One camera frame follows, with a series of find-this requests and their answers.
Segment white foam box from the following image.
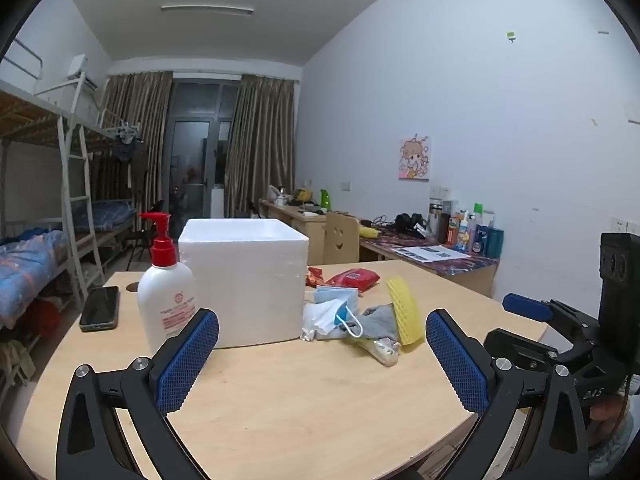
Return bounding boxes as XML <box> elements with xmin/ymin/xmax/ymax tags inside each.
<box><xmin>178</xmin><ymin>218</ymin><xmax>310</xmax><ymax>350</ymax></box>

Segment light wooden desk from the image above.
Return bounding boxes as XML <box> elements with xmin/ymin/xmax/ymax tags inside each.
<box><xmin>258</xmin><ymin>198</ymin><xmax>331</xmax><ymax>266</ymax></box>

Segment white air conditioner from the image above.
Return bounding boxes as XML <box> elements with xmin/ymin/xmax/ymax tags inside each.
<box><xmin>67</xmin><ymin>54</ymin><xmax>99</xmax><ymax>92</ymax></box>

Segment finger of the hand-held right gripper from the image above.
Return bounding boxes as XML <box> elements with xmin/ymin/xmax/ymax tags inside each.
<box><xmin>502</xmin><ymin>292</ymin><xmax>601</xmax><ymax>346</ymax></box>
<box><xmin>482</xmin><ymin>328</ymin><xmax>583</xmax><ymax>386</ymax></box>

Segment printed paper sheet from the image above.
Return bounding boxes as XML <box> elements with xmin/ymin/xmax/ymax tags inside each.
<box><xmin>391</xmin><ymin>244</ymin><xmax>471</xmax><ymax>262</ymax></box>

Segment black headphones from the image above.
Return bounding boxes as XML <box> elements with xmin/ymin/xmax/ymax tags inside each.
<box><xmin>395</xmin><ymin>213</ymin><xmax>426</xmax><ymax>235</ymax></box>

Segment white face mask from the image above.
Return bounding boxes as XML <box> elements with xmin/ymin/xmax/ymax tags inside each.
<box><xmin>301</xmin><ymin>300</ymin><xmax>363</xmax><ymax>342</ymax></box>

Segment blue patterned quilt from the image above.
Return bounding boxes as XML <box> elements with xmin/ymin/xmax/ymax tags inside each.
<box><xmin>0</xmin><ymin>230</ymin><xmax>71</xmax><ymax>331</ymax></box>

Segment white bed ladder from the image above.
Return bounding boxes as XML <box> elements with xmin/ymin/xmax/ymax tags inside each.
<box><xmin>56</xmin><ymin>110</ymin><xmax>106</xmax><ymax>301</ymax></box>

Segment large red snack packet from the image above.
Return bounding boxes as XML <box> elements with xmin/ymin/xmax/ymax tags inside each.
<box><xmin>325</xmin><ymin>268</ymin><xmax>382</xmax><ymax>293</ymax></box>

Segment black folding chair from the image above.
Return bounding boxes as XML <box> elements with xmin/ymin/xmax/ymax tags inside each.
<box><xmin>125</xmin><ymin>200</ymin><xmax>166</xmax><ymax>271</ymax></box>

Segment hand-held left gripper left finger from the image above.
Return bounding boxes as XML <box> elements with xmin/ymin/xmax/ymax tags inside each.
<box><xmin>56</xmin><ymin>307</ymin><xmax>221</xmax><ymax>480</ymax></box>

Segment blue checked mattress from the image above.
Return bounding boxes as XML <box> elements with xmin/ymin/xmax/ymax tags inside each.
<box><xmin>90</xmin><ymin>199</ymin><xmax>137</xmax><ymax>228</ymax></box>

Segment dark hanging clothes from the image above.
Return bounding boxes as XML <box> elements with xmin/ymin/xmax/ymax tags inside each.
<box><xmin>112</xmin><ymin>132</ymin><xmax>146</xmax><ymax>163</ymax></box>

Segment metal bunk bed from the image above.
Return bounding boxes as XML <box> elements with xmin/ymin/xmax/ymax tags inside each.
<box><xmin>0</xmin><ymin>37</ymin><xmax>151</xmax><ymax>386</ymax></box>

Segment beige cloth bundle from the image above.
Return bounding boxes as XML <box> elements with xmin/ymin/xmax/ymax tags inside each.
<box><xmin>0</xmin><ymin>340</ymin><xmax>36</xmax><ymax>391</ymax></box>

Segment green tissue packet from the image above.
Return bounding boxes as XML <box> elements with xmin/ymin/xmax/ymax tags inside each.
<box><xmin>345</xmin><ymin>335</ymin><xmax>402</xmax><ymax>367</ymax></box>

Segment grey sock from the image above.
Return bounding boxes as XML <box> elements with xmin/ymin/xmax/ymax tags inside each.
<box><xmin>345</xmin><ymin>302</ymin><xmax>401</xmax><ymax>341</ymax></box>

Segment cartoon print spray bottle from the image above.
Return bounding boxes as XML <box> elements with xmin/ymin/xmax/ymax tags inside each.
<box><xmin>457</xmin><ymin>212</ymin><xmax>476</xmax><ymax>252</ymax></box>

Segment pink cartoon wall poster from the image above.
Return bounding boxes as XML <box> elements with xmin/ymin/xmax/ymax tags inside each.
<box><xmin>398</xmin><ymin>136</ymin><xmax>432</xmax><ymax>181</ymax></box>

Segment black smartphone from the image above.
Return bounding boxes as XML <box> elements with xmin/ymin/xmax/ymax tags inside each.
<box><xmin>79</xmin><ymin>286</ymin><xmax>121</xmax><ymax>332</ymax></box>

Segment desk with patterned mat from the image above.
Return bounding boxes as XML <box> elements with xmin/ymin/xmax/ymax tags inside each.
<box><xmin>357</xmin><ymin>220</ymin><xmax>501</xmax><ymax>298</ymax></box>

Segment wooden chair with smiley cutout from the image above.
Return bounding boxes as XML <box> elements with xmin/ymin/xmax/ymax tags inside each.
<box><xmin>322</xmin><ymin>211</ymin><xmax>361</xmax><ymax>265</ymax></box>

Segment blue face mask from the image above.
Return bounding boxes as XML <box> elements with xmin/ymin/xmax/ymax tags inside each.
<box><xmin>314</xmin><ymin>285</ymin><xmax>361</xmax><ymax>311</ymax></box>

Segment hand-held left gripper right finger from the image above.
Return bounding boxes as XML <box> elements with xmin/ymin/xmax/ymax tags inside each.
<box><xmin>424</xmin><ymin>308</ymin><xmax>591</xmax><ymax>480</ymax></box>

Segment person's patterned trousers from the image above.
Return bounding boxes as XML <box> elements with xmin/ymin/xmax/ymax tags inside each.
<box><xmin>590</xmin><ymin>425</ymin><xmax>638</xmax><ymax>478</ymax></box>

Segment ceiling tube light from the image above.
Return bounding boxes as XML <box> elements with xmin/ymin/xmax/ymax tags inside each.
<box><xmin>161</xmin><ymin>5</ymin><xmax>254</xmax><ymax>15</ymax></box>

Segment brown curtain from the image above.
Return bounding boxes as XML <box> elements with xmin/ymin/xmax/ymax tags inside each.
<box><xmin>92</xmin><ymin>71</ymin><xmax>173</xmax><ymax>211</ymax></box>
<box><xmin>224</xmin><ymin>75</ymin><xmax>297</xmax><ymax>218</ymax></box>

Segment red plastic bag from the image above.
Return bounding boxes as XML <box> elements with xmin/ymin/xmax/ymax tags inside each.
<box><xmin>22</xmin><ymin>296</ymin><xmax>63</xmax><ymax>338</ymax></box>

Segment steel thermos flask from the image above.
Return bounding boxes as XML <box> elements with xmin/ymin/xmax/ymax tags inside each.
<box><xmin>428</xmin><ymin>199</ymin><xmax>444</xmax><ymax>241</ymax></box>

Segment glass balcony door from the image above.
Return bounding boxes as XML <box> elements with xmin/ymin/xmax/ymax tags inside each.
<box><xmin>167</xmin><ymin>77</ymin><xmax>241</xmax><ymax>218</ymax></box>

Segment white lotion pump bottle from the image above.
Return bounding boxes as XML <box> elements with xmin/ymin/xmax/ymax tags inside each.
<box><xmin>137</xmin><ymin>212</ymin><xmax>200</xmax><ymax>356</ymax></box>

